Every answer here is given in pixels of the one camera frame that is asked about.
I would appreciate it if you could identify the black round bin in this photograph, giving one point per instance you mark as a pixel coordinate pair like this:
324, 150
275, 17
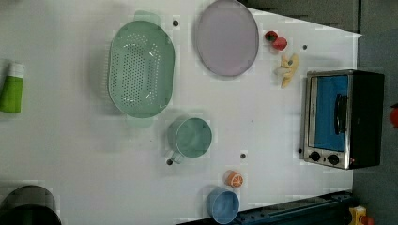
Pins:
29, 205

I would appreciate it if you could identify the lilac round plate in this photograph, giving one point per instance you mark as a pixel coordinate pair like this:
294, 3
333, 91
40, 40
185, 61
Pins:
227, 38

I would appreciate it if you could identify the yellow red toy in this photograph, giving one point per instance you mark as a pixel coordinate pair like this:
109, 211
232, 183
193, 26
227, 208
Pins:
360, 217

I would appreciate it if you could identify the peeled banana toy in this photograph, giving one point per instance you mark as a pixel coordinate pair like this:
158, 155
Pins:
287, 69

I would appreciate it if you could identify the blue metal frame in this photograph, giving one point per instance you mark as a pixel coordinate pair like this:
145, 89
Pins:
328, 209

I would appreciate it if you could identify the orange half toy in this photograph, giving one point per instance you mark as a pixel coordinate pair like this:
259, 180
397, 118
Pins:
234, 179

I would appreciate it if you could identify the dark red berry toy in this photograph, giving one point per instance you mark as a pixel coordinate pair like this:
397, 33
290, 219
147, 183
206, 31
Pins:
271, 36

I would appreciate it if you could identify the red strawberry toy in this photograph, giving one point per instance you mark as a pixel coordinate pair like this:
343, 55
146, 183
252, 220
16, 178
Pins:
279, 43

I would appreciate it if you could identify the green mug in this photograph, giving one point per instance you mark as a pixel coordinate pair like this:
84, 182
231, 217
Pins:
188, 138

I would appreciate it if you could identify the green perforated colander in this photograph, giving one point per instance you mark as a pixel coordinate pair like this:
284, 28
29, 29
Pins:
141, 67

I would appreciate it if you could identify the blue cup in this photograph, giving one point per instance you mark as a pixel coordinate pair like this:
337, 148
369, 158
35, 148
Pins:
222, 205

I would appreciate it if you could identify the silver black toaster oven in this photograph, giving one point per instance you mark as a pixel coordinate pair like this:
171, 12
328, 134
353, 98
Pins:
343, 118

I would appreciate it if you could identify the green white tube bottle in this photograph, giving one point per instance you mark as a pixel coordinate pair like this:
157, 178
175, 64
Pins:
12, 92

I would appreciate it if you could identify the red plush ketchup bottle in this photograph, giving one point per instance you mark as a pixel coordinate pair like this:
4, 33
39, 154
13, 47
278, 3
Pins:
394, 115

